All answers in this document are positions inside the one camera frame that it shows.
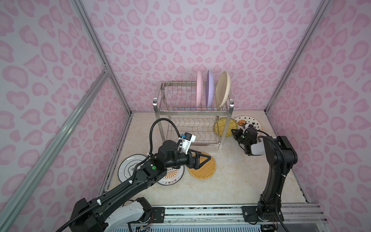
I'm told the purple plate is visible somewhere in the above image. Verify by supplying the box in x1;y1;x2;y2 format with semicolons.
205;70;215;108

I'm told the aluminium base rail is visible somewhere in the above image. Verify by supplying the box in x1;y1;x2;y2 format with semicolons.
98;185;331;232

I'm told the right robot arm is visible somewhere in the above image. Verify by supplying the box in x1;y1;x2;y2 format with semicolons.
231;125;298;225

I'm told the green yellow woven plate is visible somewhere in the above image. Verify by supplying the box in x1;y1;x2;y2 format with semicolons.
213;118;238;137

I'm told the cream beige plate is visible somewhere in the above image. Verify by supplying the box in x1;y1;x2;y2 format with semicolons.
215;71;231;108

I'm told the aluminium frame profile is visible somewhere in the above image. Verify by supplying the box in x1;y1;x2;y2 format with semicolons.
265;0;332;115
1;1;127;232

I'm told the pink plate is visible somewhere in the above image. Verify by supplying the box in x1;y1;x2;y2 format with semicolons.
196;70;203;107

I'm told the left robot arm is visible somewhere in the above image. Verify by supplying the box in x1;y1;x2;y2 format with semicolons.
58;140;211;232

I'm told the white plate black rim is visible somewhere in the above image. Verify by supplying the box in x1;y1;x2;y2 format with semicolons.
118;154;146;183

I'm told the aluminium frame profile right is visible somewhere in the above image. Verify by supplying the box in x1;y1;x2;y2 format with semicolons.
265;0;332;115

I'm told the stainless steel dish rack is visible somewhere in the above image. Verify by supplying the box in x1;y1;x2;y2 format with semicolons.
153;81;234;149

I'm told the white star cartoon plate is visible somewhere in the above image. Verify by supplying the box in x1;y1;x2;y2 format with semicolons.
234;116;262;130

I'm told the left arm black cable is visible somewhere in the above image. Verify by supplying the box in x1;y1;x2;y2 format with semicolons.
54;118;182;232

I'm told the aluminium frame profile left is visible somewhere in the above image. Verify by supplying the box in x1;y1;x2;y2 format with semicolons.
1;1;127;232

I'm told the white plate orange sunburst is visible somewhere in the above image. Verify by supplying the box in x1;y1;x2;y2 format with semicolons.
157;166;185;186

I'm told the orange woven pattern plate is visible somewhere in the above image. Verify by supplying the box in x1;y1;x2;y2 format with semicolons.
188;152;216;179

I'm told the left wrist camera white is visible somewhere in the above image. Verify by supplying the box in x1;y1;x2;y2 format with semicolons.
179;132;196;154

